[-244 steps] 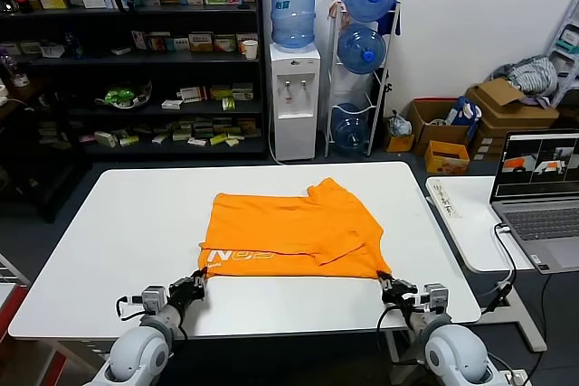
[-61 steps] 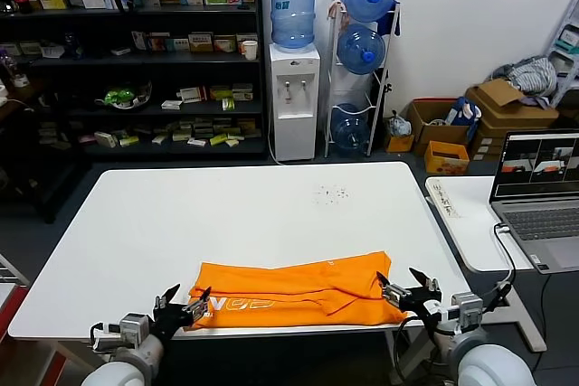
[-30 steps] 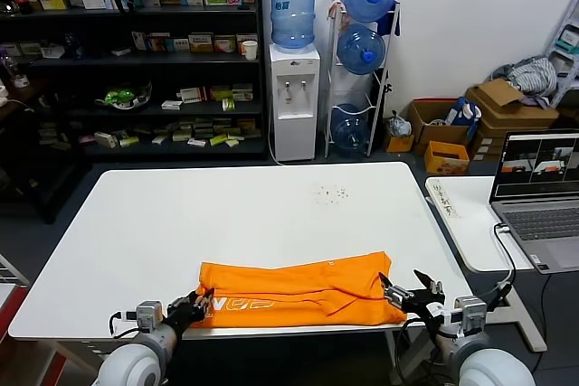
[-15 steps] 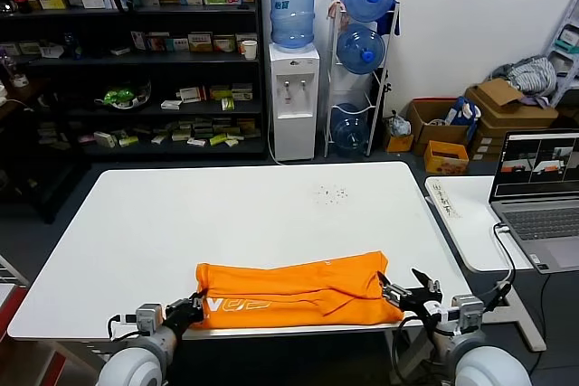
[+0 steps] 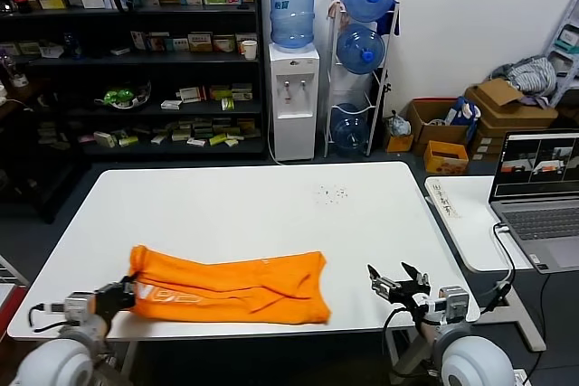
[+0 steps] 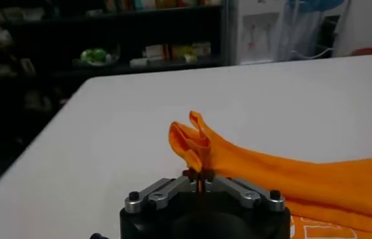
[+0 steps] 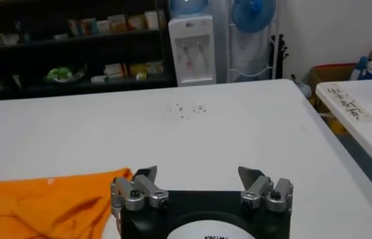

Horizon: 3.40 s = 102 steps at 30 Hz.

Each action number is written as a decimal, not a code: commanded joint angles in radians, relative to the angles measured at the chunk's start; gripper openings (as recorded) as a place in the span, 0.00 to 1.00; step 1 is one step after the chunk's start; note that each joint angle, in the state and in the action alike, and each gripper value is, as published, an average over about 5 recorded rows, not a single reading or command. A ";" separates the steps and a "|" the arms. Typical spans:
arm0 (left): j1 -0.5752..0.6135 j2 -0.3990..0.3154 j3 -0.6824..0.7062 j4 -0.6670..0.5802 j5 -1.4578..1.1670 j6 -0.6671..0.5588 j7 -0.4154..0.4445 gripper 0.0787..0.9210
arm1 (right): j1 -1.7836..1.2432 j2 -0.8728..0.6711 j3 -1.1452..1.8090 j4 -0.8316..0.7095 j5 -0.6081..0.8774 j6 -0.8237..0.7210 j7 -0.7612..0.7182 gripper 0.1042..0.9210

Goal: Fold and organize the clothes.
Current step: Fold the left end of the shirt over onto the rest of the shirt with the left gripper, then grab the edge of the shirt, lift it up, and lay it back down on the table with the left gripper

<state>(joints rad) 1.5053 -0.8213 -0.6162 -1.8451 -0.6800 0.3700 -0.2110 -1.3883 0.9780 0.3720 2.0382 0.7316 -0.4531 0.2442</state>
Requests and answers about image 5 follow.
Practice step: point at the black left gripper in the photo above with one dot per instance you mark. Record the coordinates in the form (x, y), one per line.
(111, 300)

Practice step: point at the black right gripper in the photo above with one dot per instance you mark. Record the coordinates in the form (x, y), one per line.
(409, 295)

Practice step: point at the orange t-shirt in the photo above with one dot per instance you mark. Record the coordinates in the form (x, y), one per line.
(226, 286)

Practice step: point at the grey striped clothes pile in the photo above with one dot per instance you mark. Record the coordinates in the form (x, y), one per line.
(534, 74)

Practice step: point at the white side table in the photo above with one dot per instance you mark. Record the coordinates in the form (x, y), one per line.
(474, 232)

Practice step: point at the handwritten paper label strip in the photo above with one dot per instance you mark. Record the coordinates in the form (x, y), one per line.
(442, 198)

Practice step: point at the grey metal cart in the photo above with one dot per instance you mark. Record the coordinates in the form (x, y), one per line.
(9, 270)

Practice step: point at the small orange cardboard box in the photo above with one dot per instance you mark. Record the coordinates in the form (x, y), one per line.
(444, 164)

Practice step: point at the small yellow cardboard box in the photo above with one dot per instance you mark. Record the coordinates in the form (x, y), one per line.
(399, 144)

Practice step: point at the lime green box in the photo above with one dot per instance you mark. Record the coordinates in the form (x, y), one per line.
(217, 139)
(126, 140)

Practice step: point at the white green carton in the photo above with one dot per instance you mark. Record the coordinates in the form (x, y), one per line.
(104, 138)

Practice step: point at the white olive box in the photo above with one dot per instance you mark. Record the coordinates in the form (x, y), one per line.
(157, 138)

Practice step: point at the open brown cardboard box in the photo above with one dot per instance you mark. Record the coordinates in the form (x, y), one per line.
(435, 134)

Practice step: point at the grey laptop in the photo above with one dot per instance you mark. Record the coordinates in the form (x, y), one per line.
(543, 223)

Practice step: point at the white power strip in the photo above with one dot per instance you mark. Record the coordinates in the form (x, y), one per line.
(521, 377)

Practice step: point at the grey plastic bag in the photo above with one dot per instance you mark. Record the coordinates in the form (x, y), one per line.
(399, 125)

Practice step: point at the small white flat box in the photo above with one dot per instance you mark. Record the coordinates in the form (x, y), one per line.
(195, 141)

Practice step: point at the stacked olive green boxes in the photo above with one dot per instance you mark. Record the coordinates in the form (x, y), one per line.
(202, 128)
(181, 131)

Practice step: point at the stacked labelled cardboard boxes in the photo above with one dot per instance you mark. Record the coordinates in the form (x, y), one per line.
(487, 144)

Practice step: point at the pale yellow small box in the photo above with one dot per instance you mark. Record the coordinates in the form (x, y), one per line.
(230, 142)

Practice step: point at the white box black print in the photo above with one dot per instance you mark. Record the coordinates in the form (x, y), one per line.
(169, 104)

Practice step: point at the white water dispenser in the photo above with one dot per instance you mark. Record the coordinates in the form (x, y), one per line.
(292, 132)

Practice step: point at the blue white package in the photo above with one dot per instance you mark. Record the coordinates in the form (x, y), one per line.
(465, 107)

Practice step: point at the green snack packets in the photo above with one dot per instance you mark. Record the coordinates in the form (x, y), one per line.
(117, 96)

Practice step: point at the black white bowl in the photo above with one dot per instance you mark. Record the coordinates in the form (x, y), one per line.
(142, 94)

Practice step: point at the black slender pump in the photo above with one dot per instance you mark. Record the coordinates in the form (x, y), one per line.
(386, 87)

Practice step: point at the stacked brown yellow boxes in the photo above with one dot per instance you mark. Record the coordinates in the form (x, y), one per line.
(247, 128)

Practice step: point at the white red striped box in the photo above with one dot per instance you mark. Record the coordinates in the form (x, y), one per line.
(190, 94)

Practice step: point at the large cardboard box with flap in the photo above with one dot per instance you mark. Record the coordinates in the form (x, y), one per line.
(519, 116)

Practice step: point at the light green tube box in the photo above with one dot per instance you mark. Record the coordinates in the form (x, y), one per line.
(226, 104)

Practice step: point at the green yellow medicine box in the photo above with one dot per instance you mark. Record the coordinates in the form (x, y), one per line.
(218, 91)

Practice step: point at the black metal shelving unit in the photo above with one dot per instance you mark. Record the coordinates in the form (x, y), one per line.
(142, 58)

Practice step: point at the small white cup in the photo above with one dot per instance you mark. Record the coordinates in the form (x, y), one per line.
(19, 80)

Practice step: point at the white red medicine box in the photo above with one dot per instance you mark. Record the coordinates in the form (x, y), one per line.
(138, 40)

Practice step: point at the orange picture medicine box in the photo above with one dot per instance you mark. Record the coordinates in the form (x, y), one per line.
(157, 42)

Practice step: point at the dark blue bottle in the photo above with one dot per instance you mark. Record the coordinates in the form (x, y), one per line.
(72, 46)

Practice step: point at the white grey medicine box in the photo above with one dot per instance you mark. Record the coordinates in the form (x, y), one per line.
(179, 44)

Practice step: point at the white plastic tray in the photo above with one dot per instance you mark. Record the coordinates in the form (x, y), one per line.
(50, 50)

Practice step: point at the clear plastic bottle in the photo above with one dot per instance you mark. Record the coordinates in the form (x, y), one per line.
(5, 67)

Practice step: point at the orange framed medicine box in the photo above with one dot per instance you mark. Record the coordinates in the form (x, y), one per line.
(199, 42)

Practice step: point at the pale green box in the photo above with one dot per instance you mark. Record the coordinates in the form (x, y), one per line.
(29, 48)

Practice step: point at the white red orange box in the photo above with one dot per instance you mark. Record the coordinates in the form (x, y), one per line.
(223, 44)

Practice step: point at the white paper cup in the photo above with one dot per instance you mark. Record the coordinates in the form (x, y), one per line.
(248, 50)

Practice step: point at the green white flat box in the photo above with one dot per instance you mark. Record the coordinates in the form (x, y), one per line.
(8, 49)

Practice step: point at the beige brown medicine box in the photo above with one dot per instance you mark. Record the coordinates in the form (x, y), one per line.
(237, 42)

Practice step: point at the pink rag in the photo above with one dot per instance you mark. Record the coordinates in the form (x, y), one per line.
(334, 8)

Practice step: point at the blue water jug with label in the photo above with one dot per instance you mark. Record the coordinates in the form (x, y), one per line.
(292, 19)

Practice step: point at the grey storage rack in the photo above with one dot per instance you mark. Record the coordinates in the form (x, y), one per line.
(561, 26)

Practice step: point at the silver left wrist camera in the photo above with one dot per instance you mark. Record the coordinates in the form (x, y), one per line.
(78, 307)

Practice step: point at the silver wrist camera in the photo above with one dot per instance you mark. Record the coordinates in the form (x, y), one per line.
(78, 307)
(454, 302)

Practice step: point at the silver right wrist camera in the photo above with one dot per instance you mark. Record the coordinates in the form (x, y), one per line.
(454, 302)

